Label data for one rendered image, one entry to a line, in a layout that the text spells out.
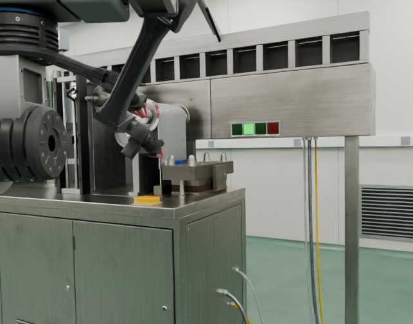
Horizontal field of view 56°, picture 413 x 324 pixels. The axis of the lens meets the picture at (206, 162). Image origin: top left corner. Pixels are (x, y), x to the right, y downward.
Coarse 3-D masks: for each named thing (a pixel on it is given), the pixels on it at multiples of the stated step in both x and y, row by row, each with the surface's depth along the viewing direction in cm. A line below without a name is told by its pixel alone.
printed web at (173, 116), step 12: (168, 108) 182; (180, 108) 193; (96, 120) 192; (168, 120) 180; (180, 120) 189; (96, 132) 193; (108, 132) 200; (156, 132) 191; (96, 144) 193; (108, 144) 200; (120, 144) 183; (96, 156) 193; (108, 156) 200; (120, 156) 208; (96, 168) 193; (108, 168) 200; (120, 168) 208; (96, 180) 193; (108, 180) 200; (120, 180) 208
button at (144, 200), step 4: (144, 196) 151; (148, 196) 151; (152, 196) 150; (156, 196) 150; (136, 200) 147; (140, 200) 146; (144, 200) 145; (148, 200) 144; (152, 200) 146; (156, 200) 148
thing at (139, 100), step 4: (136, 96) 161; (140, 96) 164; (144, 96) 163; (132, 100) 160; (136, 100) 161; (140, 100) 162; (144, 100) 162; (132, 104) 161; (136, 104) 162; (140, 104) 161
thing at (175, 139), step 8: (160, 128) 174; (168, 128) 180; (176, 128) 185; (184, 128) 192; (160, 136) 174; (168, 136) 180; (176, 136) 186; (184, 136) 192; (168, 144) 180; (176, 144) 186; (184, 144) 192; (168, 152) 180; (176, 152) 186; (184, 152) 192; (160, 160) 174; (176, 160) 186; (160, 168) 174
